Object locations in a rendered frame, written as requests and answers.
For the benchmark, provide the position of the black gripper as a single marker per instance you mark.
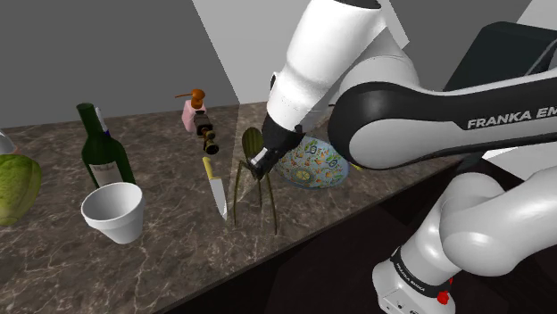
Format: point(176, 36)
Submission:
point(266, 168)

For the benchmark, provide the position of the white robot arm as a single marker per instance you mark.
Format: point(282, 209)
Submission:
point(391, 130)

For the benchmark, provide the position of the olive thin-legged object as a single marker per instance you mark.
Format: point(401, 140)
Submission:
point(252, 141)

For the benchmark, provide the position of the colourful patterned bowl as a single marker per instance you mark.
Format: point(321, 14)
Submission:
point(313, 169)

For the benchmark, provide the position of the black and brass grinder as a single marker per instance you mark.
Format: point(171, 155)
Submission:
point(204, 128)

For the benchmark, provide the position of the pink soap dispenser orange pump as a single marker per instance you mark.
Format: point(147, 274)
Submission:
point(189, 115)

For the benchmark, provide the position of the white foam cup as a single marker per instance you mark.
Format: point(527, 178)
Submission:
point(117, 217)

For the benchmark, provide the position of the dark green wine bottle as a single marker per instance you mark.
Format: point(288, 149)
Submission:
point(103, 152)

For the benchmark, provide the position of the green cabbage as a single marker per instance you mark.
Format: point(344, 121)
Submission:
point(17, 189)

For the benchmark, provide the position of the large black box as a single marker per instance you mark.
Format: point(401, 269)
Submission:
point(496, 56)

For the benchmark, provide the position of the white rounded object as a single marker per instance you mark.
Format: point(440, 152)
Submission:
point(5, 143)

